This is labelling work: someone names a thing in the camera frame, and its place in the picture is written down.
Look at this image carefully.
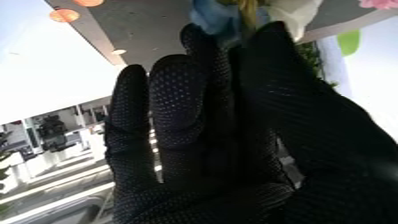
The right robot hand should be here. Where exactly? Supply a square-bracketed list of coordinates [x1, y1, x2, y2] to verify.
[103, 20, 398, 224]

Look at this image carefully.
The green sprig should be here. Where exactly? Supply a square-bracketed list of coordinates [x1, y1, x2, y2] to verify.
[293, 29, 364, 90]

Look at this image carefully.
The dark mat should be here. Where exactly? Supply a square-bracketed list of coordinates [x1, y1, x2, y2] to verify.
[55, 0, 398, 66]

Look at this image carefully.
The pale white flower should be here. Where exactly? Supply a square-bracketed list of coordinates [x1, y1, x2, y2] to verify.
[262, 0, 325, 42]

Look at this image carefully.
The pink flower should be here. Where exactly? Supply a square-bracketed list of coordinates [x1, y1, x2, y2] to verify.
[357, 0, 398, 11]

